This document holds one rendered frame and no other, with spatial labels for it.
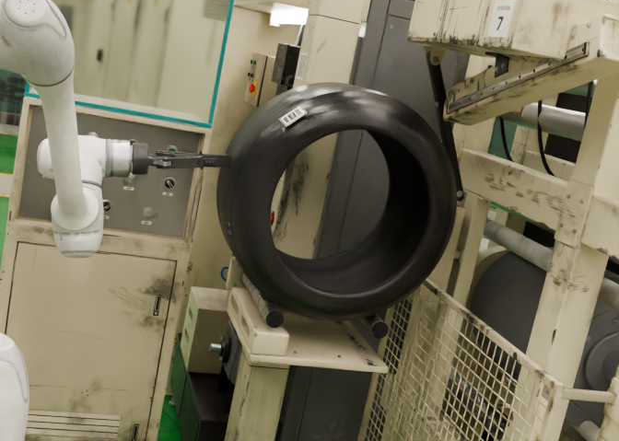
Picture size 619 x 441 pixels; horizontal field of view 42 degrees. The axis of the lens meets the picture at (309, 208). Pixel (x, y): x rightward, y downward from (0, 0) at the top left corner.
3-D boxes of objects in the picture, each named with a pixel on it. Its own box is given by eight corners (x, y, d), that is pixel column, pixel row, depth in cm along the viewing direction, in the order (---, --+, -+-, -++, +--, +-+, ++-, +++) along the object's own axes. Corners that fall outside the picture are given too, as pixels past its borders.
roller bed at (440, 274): (376, 278, 257) (396, 188, 251) (418, 283, 261) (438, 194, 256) (398, 298, 238) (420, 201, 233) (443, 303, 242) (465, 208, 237)
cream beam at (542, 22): (403, 40, 226) (414, -13, 224) (482, 58, 234) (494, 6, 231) (508, 49, 169) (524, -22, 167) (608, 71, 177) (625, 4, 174)
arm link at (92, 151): (105, 146, 196) (105, 197, 193) (39, 145, 192) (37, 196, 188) (106, 128, 187) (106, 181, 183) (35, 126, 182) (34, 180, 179)
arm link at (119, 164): (106, 136, 193) (132, 136, 195) (106, 173, 195) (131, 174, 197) (107, 142, 185) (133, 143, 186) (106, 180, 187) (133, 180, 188)
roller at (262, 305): (245, 286, 230) (239, 272, 229) (259, 279, 231) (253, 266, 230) (270, 331, 197) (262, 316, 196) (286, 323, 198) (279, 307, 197)
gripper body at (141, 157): (132, 145, 187) (172, 146, 189) (130, 140, 195) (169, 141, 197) (131, 178, 188) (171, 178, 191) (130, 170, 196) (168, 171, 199)
